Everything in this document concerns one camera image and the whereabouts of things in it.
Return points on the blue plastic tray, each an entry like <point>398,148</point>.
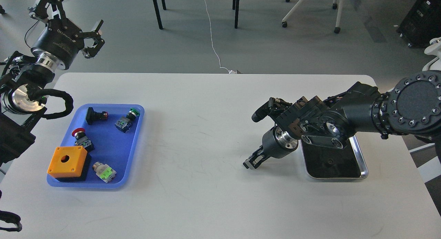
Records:
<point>112,146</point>

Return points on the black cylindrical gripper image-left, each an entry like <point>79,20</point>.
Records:
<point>57,44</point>

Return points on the white rolling chair base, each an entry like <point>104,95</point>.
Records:
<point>305,11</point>

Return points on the red mushroom push button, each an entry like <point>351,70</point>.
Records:
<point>81,139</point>

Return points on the black table leg left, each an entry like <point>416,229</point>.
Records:
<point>157,12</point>

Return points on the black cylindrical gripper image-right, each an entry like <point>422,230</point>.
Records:
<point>276,144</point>

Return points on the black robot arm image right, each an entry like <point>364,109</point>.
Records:
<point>411,107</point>

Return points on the black table leg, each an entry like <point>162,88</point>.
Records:
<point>157,12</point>
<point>235,7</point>

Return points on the green push button switch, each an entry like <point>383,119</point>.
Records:
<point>125,122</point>

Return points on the black equipment case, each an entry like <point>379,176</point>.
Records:
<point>422,23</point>

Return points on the silver and green switch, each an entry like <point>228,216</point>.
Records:
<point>104,172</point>

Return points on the orange and black button box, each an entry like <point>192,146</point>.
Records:
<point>69,163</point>

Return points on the black selector switch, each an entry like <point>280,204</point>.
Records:
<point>92,116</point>

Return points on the silver metal tray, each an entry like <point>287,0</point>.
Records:
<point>335,164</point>

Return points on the black table leg right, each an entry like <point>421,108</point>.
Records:
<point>235,7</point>

